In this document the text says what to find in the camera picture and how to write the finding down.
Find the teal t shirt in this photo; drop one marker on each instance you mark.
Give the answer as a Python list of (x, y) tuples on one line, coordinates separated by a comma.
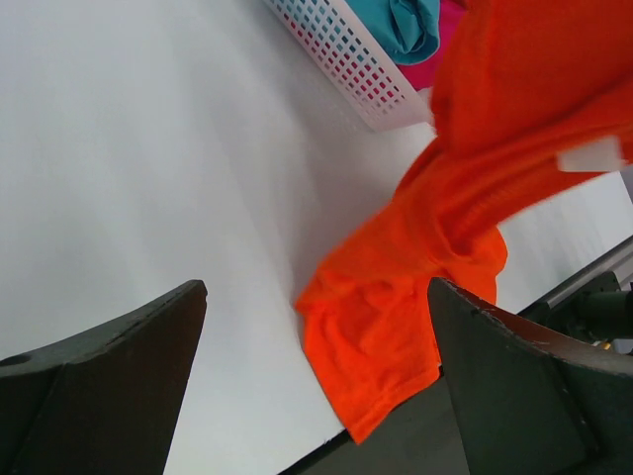
[(407, 30)]

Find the aluminium frame rail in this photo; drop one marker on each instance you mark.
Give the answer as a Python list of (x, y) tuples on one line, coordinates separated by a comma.
[(594, 305)]

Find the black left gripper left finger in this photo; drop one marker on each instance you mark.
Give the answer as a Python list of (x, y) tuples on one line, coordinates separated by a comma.
[(107, 400)]

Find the pink t shirt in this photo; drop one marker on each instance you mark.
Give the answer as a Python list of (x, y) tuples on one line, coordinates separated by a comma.
[(421, 76)]

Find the orange t shirt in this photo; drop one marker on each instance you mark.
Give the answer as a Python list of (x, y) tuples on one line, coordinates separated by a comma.
[(532, 98)]

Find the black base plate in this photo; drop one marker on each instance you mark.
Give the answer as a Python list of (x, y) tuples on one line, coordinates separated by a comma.
[(419, 437)]

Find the white plastic mesh basket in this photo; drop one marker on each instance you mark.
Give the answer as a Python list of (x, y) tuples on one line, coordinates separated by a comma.
[(354, 62)]

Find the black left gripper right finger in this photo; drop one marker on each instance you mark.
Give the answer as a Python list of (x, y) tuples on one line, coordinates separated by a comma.
[(527, 399)]

